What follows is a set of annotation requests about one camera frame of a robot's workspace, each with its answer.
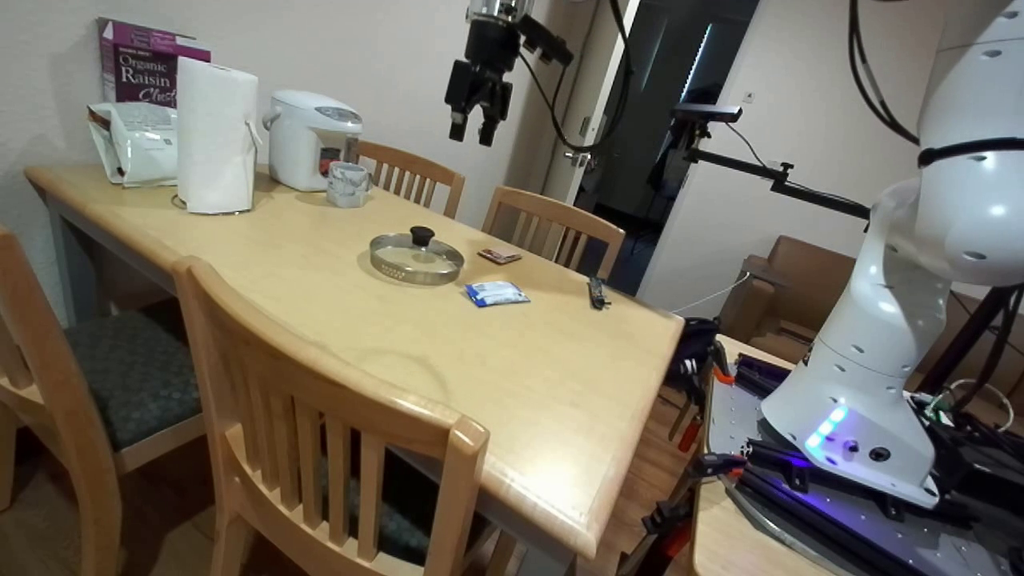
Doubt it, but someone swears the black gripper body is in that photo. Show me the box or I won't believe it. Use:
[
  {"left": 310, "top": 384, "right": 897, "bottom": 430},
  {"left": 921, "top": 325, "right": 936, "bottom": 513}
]
[{"left": 458, "top": 15, "right": 520, "bottom": 69}]

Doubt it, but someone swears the glass lid with black knob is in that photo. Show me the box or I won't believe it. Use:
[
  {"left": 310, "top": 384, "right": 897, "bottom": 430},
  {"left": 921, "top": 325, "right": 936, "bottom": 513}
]
[{"left": 368, "top": 223, "right": 467, "bottom": 289}]

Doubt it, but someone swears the white and blue packet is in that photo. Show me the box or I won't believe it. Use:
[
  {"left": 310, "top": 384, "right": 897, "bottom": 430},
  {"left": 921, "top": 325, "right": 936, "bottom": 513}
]
[{"left": 465, "top": 275, "right": 531, "bottom": 311}]

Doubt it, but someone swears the light wooden slatted chair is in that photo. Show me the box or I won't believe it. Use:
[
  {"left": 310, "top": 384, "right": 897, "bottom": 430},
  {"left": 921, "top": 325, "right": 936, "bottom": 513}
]
[
  {"left": 478, "top": 182, "right": 631, "bottom": 283},
  {"left": 169, "top": 252, "right": 492, "bottom": 576},
  {"left": 356, "top": 139, "right": 470, "bottom": 222},
  {"left": 0, "top": 223, "right": 205, "bottom": 576}
]

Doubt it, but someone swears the small glass jar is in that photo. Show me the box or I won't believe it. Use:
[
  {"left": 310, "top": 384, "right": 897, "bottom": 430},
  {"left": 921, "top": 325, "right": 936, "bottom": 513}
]
[{"left": 322, "top": 157, "right": 373, "bottom": 211}]

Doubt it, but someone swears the white electric water boiler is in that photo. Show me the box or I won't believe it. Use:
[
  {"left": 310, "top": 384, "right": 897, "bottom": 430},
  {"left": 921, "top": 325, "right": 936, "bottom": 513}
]
[{"left": 263, "top": 87, "right": 363, "bottom": 194}]

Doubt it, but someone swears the white paper towel roll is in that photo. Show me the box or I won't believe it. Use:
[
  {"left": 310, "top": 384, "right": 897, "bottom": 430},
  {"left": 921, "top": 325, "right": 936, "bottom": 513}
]
[{"left": 172, "top": 53, "right": 263, "bottom": 219}]

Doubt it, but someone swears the purple cereal box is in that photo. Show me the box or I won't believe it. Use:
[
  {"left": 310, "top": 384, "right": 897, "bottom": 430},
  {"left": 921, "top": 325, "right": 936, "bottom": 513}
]
[{"left": 97, "top": 15, "right": 214, "bottom": 110}]

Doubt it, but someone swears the white plastic bag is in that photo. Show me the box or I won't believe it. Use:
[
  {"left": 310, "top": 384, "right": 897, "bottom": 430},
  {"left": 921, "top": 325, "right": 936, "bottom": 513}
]
[{"left": 86, "top": 100, "right": 181, "bottom": 190}]

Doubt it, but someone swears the brown cardboard box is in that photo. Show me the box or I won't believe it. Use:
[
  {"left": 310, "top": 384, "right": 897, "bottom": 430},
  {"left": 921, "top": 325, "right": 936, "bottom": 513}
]
[{"left": 714, "top": 235, "right": 856, "bottom": 366}]

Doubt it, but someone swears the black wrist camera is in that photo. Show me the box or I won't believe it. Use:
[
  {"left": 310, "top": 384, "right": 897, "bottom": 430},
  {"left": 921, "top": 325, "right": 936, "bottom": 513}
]
[{"left": 515, "top": 12, "right": 576, "bottom": 68}]

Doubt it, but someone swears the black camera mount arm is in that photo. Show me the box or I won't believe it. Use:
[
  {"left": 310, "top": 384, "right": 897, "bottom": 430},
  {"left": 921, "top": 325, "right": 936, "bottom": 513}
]
[{"left": 666, "top": 100, "right": 877, "bottom": 222}]

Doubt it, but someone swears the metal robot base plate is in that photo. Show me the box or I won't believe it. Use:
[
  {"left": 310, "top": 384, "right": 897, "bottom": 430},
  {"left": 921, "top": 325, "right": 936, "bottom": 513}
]
[{"left": 696, "top": 340, "right": 1024, "bottom": 576}]

